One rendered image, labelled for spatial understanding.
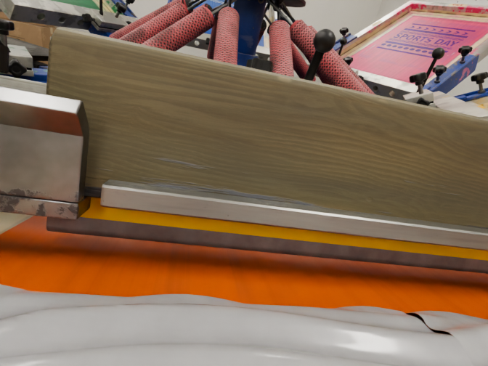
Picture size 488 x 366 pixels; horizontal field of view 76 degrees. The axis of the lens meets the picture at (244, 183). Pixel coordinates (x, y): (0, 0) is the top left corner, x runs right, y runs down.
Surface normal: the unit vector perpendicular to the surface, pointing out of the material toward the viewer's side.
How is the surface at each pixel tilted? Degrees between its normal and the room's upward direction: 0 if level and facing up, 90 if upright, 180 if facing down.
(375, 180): 75
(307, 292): 15
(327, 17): 90
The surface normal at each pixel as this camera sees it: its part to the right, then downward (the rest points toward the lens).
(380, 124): 0.17, 0.20
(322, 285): 0.17, -0.97
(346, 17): 0.11, 0.45
